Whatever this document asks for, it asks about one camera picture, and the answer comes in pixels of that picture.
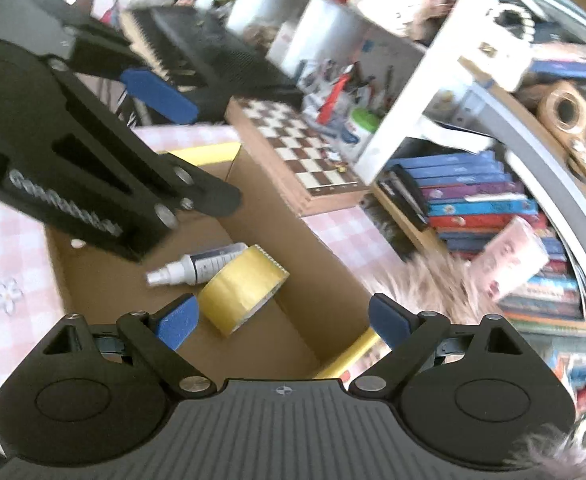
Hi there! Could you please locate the yellow tape roll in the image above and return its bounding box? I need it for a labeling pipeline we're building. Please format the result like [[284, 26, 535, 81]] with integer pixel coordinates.
[[196, 244, 290, 338]]

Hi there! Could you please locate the row of colourful books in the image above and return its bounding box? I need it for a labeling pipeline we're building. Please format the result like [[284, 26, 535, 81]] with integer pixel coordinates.
[[373, 152, 586, 333]]

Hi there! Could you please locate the yellow cardboard box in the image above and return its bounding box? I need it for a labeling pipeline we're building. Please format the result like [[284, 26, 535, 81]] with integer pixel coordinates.
[[46, 140, 381, 381]]

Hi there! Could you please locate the pink printed cup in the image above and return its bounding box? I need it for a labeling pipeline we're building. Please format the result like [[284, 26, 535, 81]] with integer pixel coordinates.
[[473, 216, 550, 302]]

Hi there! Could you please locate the wooden speaker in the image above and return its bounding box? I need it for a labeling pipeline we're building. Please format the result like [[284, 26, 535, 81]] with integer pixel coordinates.
[[537, 80, 586, 179]]

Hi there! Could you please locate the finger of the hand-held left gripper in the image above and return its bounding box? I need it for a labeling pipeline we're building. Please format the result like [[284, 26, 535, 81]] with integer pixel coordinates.
[[23, 0, 199, 125], [3, 55, 243, 263]]

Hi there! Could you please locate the black electronic keyboard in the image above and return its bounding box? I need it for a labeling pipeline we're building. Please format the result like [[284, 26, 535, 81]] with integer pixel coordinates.
[[118, 6, 304, 121]]

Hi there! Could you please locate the white cardboard box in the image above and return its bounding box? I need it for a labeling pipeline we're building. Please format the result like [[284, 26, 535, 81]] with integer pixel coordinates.
[[459, 25, 534, 92]]

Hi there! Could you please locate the red white pen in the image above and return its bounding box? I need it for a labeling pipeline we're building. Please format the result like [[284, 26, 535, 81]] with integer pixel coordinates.
[[317, 74, 355, 124]]

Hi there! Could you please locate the white spray bottle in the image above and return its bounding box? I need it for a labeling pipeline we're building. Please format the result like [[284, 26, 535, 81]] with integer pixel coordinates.
[[146, 242, 249, 288]]

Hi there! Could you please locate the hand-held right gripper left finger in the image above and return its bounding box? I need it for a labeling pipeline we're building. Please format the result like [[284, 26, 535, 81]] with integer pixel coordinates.
[[40, 294, 219, 402]]

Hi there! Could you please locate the white bookshelf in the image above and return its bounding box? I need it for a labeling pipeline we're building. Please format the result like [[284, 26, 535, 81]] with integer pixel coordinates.
[[193, 0, 586, 306]]

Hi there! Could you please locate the green capped white bottle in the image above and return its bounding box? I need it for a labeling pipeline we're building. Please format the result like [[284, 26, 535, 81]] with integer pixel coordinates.
[[349, 107, 382, 159]]

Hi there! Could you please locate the long-haired orange white cat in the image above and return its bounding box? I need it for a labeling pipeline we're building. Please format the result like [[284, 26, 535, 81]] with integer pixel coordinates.
[[373, 252, 501, 323]]

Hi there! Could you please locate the pink printed desktop mat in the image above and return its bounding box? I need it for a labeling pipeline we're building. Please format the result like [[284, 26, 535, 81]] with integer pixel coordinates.
[[0, 124, 409, 396]]

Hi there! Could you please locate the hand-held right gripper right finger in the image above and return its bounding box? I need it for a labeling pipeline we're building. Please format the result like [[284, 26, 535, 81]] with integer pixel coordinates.
[[348, 292, 528, 404]]

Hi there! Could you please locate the grey fluffy charm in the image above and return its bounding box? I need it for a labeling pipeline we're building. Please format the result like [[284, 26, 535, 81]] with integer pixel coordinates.
[[508, 402, 586, 480]]

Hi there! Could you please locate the wooden chessboard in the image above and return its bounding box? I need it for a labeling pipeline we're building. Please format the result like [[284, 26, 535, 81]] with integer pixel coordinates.
[[224, 97, 374, 218]]

